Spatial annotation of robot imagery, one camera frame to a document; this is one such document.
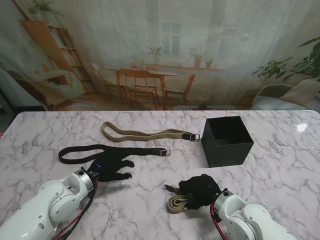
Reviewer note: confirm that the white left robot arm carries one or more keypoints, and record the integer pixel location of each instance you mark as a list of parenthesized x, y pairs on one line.
[(50, 207)]

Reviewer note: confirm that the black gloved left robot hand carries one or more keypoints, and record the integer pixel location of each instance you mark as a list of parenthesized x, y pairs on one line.
[(108, 165)]

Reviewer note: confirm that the printed room scene backdrop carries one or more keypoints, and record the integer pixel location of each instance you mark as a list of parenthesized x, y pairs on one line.
[(160, 50)]

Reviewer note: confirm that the black square storage box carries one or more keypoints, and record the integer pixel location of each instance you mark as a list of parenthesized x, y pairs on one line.
[(235, 152)]

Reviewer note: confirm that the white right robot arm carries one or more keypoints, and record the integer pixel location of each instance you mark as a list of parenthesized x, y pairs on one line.
[(250, 220)]

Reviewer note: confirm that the beige braided belt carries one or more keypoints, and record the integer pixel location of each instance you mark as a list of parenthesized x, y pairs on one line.
[(177, 203), (172, 133)]

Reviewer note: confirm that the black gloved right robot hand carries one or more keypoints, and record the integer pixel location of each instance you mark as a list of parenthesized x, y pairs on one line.
[(200, 191)]

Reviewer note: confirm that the black woven belt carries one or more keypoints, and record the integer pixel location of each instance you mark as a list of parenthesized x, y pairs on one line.
[(147, 151)]

